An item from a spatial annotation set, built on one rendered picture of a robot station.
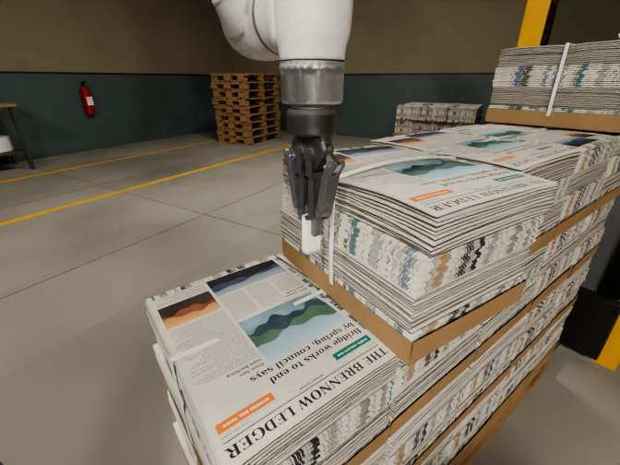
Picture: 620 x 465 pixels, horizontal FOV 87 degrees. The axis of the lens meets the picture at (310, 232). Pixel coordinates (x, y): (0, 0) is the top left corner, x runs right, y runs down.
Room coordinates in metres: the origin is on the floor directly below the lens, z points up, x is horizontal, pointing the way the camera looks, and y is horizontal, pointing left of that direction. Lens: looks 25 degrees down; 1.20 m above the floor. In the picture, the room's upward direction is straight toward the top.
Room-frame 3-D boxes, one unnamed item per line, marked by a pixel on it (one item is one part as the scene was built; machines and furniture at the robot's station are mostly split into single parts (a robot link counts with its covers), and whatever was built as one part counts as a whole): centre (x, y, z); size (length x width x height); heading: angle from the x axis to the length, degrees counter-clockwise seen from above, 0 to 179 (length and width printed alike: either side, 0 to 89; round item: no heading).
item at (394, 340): (0.48, -0.22, 0.86); 0.29 x 0.16 x 0.04; 122
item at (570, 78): (1.14, -0.84, 0.65); 0.39 x 0.30 x 1.29; 37
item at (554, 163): (0.79, -0.37, 0.95); 0.38 x 0.29 x 0.23; 36
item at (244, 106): (7.37, 1.30, 0.65); 1.26 x 0.86 x 1.30; 153
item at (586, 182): (0.97, -0.60, 0.95); 0.38 x 0.29 x 0.23; 37
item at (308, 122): (0.51, 0.00, 1.12); 0.08 x 0.07 x 0.09; 37
